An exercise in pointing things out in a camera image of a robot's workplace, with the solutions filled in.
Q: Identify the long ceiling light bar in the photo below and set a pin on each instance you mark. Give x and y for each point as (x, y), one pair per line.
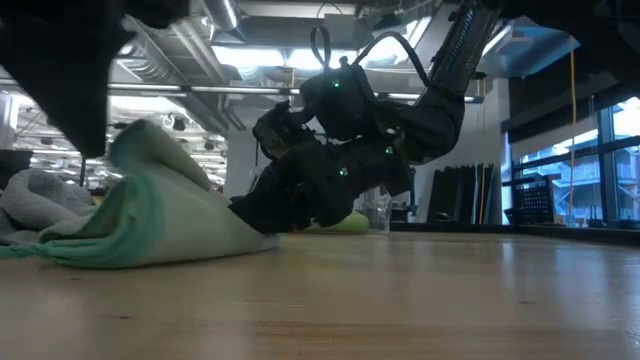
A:
(225, 90)

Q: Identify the large metal air duct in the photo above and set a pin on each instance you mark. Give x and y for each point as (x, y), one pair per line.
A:
(530, 50)

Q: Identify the black stacked panels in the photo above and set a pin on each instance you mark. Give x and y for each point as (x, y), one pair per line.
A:
(460, 195)

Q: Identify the silver ventilation duct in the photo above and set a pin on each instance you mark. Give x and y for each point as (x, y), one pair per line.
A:
(165, 50)

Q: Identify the black aluminium table frame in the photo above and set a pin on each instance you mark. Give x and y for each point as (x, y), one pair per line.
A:
(550, 232)

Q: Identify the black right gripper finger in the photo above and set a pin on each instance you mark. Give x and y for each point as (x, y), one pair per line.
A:
(265, 210)

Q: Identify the grey microfiber towel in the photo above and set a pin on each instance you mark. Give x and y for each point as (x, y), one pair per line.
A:
(40, 200)

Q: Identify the black perforated panel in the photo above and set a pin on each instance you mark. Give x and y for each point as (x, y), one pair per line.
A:
(532, 202)

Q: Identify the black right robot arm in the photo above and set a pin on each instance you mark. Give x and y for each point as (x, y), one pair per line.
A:
(450, 100)

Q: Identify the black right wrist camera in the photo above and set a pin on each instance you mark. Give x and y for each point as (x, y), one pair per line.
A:
(275, 132)

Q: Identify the pale green microfiber towel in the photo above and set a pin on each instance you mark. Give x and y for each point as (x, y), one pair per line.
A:
(165, 225)

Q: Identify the black equipment rack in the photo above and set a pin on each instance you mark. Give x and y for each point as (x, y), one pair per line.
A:
(405, 200)

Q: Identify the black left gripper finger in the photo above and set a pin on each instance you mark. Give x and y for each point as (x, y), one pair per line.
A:
(85, 135)

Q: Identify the bright green microfiber towel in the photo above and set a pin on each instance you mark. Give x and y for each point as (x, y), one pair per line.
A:
(350, 225)

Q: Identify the large glass window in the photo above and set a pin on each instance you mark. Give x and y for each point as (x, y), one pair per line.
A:
(620, 165)

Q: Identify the dark grey seat back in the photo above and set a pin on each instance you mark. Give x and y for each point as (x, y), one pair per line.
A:
(12, 160)

